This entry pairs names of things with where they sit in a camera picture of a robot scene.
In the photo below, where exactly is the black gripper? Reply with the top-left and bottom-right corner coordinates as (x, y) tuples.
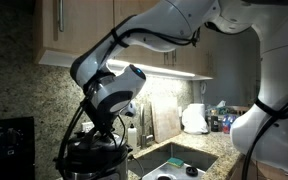
(85, 104), (119, 144)

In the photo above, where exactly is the black rice cooker lid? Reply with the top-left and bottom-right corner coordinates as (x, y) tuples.
(65, 130), (129, 161)

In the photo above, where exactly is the steel and black rice cooker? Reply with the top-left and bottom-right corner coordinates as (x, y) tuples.
(53, 143), (134, 180)

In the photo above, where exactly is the white soap bottle black cap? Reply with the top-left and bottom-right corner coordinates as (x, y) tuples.
(127, 122), (138, 149)

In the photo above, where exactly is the metal faucet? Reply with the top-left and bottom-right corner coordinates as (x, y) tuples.
(139, 103), (155, 148)

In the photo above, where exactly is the wooden cutting board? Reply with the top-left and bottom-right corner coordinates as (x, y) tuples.
(150, 96), (183, 144)

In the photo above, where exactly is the green sponge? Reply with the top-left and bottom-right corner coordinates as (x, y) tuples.
(166, 157), (185, 169)

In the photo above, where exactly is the stainless steel sink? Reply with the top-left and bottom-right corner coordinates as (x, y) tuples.
(127, 142), (220, 180)

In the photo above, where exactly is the under-cabinet light strip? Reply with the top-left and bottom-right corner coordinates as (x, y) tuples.
(107, 58), (197, 78)

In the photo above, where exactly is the white plastic bag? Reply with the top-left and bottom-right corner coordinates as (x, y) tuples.
(181, 107), (209, 135)

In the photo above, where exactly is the black sink stopper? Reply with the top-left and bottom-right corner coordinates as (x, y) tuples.
(185, 165), (200, 177)

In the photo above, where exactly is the white paper towel roll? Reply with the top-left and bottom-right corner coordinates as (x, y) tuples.
(187, 102), (207, 118)

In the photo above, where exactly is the black stove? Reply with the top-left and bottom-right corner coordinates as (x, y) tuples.
(0, 116), (36, 180)

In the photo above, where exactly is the dark jar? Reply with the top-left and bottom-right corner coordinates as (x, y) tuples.
(210, 114), (220, 133)

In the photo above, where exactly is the water bottle pack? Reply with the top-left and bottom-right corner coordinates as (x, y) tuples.
(221, 114), (239, 135)

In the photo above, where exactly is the light wooden furniture piece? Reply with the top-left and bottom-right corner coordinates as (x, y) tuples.
(228, 105), (252, 117)

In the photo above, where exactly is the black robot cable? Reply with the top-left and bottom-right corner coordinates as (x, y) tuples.
(54, 26), (288, 180)

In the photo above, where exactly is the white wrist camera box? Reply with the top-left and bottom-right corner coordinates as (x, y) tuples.
(121, 100), (138, 118)

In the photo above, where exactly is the black rice cooker cord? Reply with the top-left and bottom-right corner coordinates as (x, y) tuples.
(127, 153), (146, 179)

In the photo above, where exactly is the black cable strap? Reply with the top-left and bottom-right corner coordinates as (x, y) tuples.
(254, 88), (288, 120)

